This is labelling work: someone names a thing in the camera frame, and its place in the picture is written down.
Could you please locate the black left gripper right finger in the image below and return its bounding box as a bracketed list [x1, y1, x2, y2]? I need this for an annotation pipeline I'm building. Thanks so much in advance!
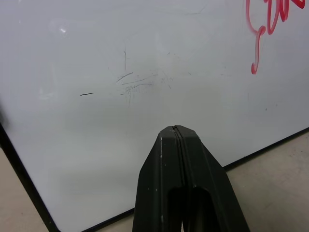
[174, 125, 251, 232]

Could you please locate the black-framed whiteboard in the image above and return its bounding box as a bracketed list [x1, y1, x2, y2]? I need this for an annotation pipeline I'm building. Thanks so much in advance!
[0, 0, 309, 232]

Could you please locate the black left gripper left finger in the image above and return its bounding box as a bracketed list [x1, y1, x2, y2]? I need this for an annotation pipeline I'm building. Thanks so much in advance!
[131, 125, 186, 232]

